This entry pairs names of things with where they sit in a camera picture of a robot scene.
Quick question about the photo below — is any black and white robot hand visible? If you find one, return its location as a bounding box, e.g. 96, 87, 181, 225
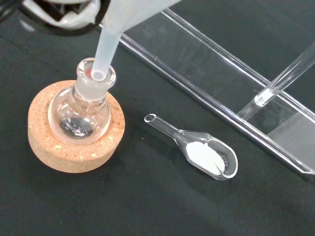
0, 0, 111, 37

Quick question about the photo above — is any small glass round-bottom flask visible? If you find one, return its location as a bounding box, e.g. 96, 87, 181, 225
48, 57, 117, 146

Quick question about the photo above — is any clear acrylic funnel stand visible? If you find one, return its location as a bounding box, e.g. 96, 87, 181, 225
99, 8, 315, 183

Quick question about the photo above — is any glass weighing funnel with powder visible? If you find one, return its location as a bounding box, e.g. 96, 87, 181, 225
144, 113, 239, 181

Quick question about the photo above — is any black table cloth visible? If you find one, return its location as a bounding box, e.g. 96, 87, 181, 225
0, 0, 315, 236

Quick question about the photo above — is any cork ring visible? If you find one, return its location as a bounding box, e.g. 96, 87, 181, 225
27, 79, 126, 174

